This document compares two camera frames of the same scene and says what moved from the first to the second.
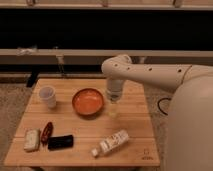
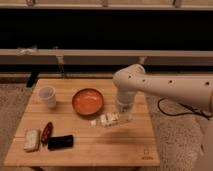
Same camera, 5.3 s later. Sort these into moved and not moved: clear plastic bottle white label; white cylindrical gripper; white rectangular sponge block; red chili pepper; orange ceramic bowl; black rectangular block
Moved: clear plastic bottle white label; white cylindrical gripper
Not moved: black rectangular block; orange ceramic bowl; red chili pepper; white rectangular sponge block
